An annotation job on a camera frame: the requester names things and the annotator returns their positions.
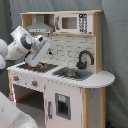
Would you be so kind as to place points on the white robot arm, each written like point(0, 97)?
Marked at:
point(23, 42)

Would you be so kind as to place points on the wooden toy kitchen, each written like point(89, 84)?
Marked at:
point(71, 79)

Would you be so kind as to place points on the grey toy sink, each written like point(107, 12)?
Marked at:
point(72, 73)

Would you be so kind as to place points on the black toy faucet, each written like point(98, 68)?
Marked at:
point(82, 64)

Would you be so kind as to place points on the black toy stovetop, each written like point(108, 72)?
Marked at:
point(41, 67)

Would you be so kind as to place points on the right red stove knob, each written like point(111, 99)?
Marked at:
point(34, 83)

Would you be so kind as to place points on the red stove knob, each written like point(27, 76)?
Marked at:
point(34, 83)
point(15, 78)

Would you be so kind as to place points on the toy microwave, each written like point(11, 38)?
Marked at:
point(73, 23)

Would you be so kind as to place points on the grey range hood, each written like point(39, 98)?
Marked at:
point(40, 25)

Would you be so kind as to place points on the left red stove knob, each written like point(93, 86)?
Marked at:
point(15, 78)

